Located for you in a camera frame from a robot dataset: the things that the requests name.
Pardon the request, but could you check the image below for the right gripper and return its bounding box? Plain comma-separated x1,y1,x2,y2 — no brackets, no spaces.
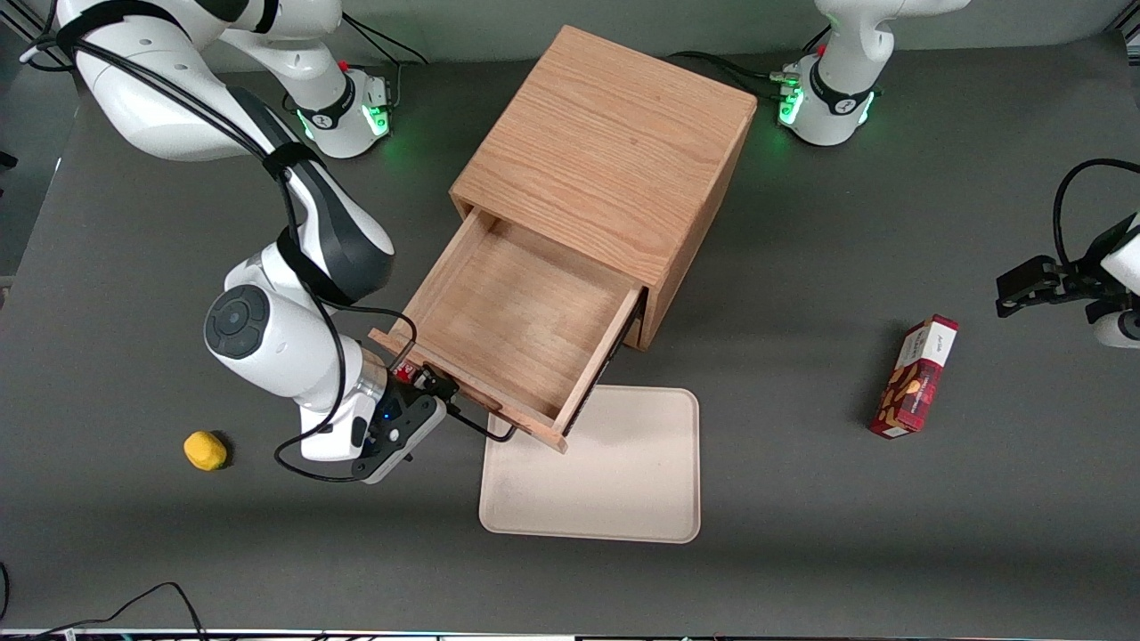
299,354,461,465

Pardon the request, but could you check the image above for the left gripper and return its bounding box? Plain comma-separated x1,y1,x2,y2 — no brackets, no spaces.
996,215,1130,319

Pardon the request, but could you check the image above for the black wire drawer handle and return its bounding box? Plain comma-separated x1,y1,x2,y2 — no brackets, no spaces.
444,402,519,444

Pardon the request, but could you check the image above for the wooden drawer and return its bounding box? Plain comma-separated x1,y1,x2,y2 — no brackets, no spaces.
368,207,647,454

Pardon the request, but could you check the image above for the wooden drawer cabinet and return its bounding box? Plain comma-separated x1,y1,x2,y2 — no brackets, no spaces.
449,24,760,352

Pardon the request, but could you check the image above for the red snack box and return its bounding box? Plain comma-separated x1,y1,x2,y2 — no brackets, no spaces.
869,314,960,440

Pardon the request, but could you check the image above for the beige plastic tray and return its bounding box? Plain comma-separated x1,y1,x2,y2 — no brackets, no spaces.
478,385,702,545

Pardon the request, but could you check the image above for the yellow lemon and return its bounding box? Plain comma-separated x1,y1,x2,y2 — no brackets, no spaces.
183,431,229,471

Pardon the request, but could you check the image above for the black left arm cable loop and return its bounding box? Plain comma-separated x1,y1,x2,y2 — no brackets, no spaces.
1053,158,1140,268

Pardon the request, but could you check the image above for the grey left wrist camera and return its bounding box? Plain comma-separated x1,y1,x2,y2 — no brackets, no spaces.
1085,299,1140,350

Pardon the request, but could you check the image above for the black cable at table edge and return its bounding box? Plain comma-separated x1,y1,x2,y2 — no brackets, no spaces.
0,563,211,641

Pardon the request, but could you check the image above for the black right arm base cable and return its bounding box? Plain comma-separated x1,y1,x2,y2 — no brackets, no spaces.
337,12,430,110

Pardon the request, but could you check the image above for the black arm base cable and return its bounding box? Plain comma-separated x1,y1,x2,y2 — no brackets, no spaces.
668,27,831,101
337,12,430,110

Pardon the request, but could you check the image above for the black left arm base cable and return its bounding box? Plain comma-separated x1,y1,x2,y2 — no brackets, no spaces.
668,27,831,101

